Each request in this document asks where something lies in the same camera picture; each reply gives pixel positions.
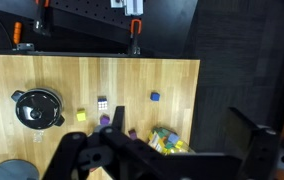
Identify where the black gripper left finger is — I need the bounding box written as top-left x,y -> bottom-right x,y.
43,106 -> 195,180

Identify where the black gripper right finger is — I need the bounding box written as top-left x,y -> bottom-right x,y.
195,107 -> 280,180

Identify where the blue cube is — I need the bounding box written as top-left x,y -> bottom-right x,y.
150,92 -> 160,101

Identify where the dark maroon cube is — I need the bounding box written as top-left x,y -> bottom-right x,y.
128,129 -> 137,140

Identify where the purple cube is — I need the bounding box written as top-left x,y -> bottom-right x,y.
100,115 -> 110,125

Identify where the yellow cube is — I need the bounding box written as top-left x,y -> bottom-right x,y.
76,109 -> 86,122

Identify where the small Rubik's cube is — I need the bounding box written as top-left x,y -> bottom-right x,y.
97,96 -> 108,110

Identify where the clear jar of blocks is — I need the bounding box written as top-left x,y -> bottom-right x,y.
148,127 -> 195,155

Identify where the black lidded grey pot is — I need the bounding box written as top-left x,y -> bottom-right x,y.
11,88 -> 65,130

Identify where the grey desk lamp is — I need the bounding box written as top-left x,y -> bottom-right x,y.
0,159 -> 40,180

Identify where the black pegboard panel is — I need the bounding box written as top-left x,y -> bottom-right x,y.
51,0 -> 198,54

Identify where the orange handled clamp centre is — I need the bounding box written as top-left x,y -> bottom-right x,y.
129,19 -> 142,56

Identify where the orange handled clamp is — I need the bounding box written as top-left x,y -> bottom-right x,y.
33,0 -> 50,36
129,19 -> 142,56

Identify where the orange handled clamp left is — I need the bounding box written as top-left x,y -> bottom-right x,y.
33,0 -> 50,36

